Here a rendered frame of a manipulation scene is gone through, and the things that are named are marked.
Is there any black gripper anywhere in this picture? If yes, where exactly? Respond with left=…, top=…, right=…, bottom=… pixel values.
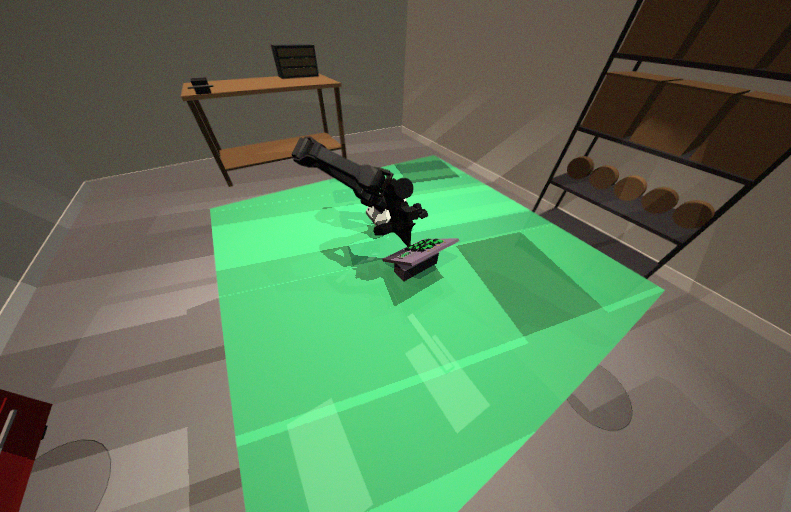
left=374, top=199, right=429, bottom=247

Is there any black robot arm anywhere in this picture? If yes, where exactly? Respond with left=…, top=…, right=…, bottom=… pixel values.
left=291, top=136, right=422, bottom=222

